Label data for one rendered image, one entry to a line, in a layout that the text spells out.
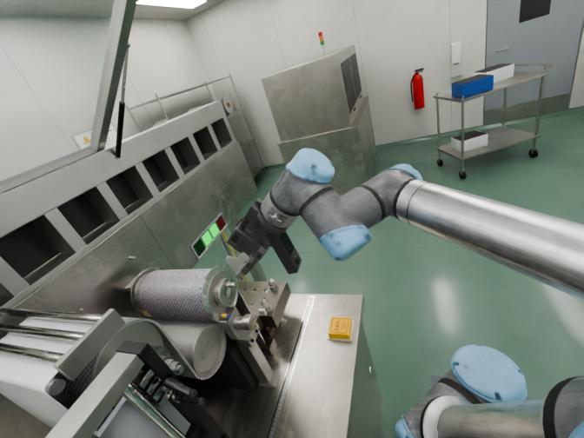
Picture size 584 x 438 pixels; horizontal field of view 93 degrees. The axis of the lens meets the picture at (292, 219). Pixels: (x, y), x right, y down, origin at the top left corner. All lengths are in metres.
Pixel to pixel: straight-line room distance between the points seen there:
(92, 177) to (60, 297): 0.33
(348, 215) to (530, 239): 0.22
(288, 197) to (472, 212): 0.27
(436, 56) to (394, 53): 0.57
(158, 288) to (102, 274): 0.18
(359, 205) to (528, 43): 4.85
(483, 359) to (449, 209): 0.36
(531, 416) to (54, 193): 0.98
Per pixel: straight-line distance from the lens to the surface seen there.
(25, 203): 0.90
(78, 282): 0.94
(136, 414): 0.54
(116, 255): 0.99
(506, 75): 3.99
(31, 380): 0.60
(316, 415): 0.92
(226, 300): 0.78
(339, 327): 1.01
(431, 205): 0.45
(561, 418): 0.35
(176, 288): 0.81
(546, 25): 5.26
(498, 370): 0.70
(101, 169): 1.00
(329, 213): 0.45
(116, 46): 0.84
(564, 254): 0.40
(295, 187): 0.47
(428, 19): 4.94
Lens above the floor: 1.71
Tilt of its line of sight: 28 degrees down
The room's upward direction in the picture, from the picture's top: 19 degrees counter-clockwise
